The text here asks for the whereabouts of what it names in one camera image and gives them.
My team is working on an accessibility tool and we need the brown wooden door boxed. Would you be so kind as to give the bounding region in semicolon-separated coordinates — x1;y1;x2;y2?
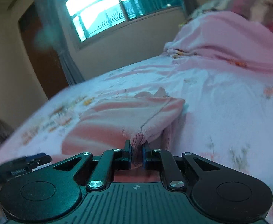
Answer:
17;3;70;99

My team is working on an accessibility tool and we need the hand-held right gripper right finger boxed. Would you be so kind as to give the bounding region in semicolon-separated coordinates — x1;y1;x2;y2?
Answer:
142;143;228;190

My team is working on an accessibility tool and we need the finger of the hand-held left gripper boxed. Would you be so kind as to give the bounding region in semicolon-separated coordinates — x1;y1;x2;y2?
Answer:
23;152;52;171

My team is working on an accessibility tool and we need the pink blanket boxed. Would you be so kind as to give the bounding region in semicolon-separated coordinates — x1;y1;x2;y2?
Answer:
163;11;273;75

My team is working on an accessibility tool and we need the pink knit garment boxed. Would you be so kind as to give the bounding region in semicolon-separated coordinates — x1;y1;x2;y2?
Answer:
61;87;186;183

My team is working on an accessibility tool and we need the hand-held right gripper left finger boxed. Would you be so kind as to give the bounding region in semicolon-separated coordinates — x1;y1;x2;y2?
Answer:
45;139;134;191

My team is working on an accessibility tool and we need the grey curtain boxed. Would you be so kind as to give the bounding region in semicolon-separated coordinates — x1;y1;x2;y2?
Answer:
31;0;85;86

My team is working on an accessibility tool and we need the window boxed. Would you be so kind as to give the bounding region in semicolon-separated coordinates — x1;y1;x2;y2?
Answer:
57;0;184;44

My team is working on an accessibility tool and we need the floral bed sheet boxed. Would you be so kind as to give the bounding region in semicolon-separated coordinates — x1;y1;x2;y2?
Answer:
0;55;273;224

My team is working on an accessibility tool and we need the pink plush pillow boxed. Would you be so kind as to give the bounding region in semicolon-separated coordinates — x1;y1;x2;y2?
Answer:
230;0;273;32

